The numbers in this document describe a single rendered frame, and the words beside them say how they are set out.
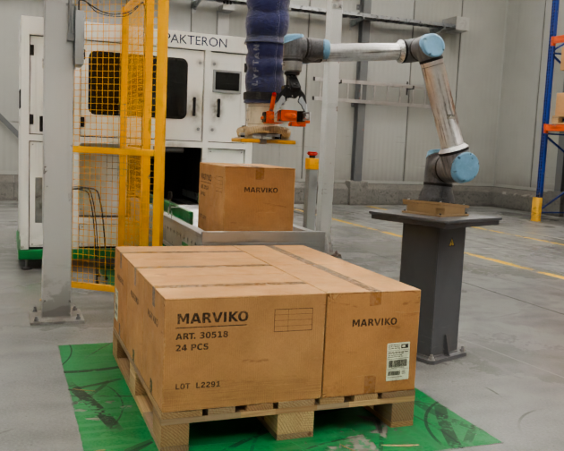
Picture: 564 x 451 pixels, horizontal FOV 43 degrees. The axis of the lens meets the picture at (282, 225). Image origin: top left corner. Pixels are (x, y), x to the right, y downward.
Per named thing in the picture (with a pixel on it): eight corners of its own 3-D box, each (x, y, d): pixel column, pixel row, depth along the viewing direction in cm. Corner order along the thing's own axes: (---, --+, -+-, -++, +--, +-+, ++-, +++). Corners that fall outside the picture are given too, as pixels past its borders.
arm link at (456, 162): (465, 177, 371) (430, 33, 359) (484, 177, 354) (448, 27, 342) (440, 186, 367) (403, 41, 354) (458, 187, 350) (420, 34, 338)
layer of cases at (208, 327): (113, 326, 357) (115, 246, 353) (299, 317, 393) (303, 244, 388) (161, 412, 246) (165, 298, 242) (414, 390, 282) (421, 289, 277)
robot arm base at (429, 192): (427, 201, 391) (429, 182, 390) (460, 204, 379) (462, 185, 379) (411, 199, 375) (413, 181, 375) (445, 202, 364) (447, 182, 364)
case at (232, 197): (197, 227, 442) (200, 162, 438) (260, 227, 456) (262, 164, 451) (222, 241, 386) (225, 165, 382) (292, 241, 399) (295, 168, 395)
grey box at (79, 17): (72, 67, 421) (72, 14, 418) (81, 67, 423) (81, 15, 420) (74, 63, 403) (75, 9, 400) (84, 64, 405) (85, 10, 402)
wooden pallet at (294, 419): (112, 354, 359) (113, 326, 357) (298, 343, 395) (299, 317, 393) (159, 454, 248) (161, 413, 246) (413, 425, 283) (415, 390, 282)
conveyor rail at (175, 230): (129, 220, 592) (130, 197, 589) (135, 220, 593) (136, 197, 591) (199, 269, 377) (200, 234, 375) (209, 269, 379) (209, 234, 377)
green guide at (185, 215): (133, 201, 591) (133, 191, 590) (146, 201, 595) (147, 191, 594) (176, 225, 443) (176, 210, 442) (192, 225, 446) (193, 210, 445)
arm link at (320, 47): (324, 42, 341) (299, 39, 337) (333, 38, 330) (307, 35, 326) (323, 62, 341) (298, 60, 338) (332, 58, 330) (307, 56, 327)
